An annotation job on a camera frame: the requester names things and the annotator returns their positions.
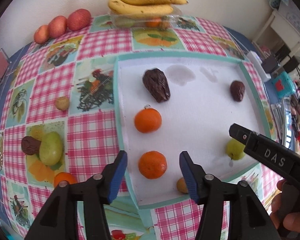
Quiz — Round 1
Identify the large green mango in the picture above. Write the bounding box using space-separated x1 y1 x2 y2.
39 132 63 166

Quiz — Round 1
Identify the red apple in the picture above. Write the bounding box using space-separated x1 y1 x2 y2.
48 15 67 38
67 9 91 31
33 25 50 44

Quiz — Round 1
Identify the person's hand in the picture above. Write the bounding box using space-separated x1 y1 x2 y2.
270 193 300 233

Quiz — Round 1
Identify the red apple right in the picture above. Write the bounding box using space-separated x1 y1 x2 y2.
67 9 91 31

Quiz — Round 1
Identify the red apple left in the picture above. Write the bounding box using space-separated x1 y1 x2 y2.
33 25 50 44

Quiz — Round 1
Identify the tangerine in plastic tray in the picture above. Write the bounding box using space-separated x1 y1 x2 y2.
145 17 162 28

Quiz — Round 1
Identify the red apple middle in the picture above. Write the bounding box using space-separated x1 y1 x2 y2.
48 15 67 38

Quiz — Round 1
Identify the black power adapter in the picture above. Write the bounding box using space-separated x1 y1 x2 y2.
261 54 279 74

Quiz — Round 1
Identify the small green mango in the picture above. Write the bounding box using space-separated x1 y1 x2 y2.
225 139 245 160

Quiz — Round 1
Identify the white tray teal rim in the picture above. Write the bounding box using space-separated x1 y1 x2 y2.
113 51 270 209

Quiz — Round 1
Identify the dark brown date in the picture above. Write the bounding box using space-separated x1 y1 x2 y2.
142 68 171 103
230 80 245 102
21 136 41 155

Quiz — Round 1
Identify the white power strip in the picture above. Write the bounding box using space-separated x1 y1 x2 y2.
247 50 271 83

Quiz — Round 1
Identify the yellow banana bunch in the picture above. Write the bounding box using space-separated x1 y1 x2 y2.
108 0 188 18

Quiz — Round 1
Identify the small brown longan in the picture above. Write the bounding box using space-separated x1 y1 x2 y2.
176 177 189 194
55 96 70 111

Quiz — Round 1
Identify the clear plastic fruit tray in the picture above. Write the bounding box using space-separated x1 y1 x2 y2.
109 6 182 30

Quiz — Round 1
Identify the white wooden shelf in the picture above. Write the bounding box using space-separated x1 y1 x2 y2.
251 9 300 65

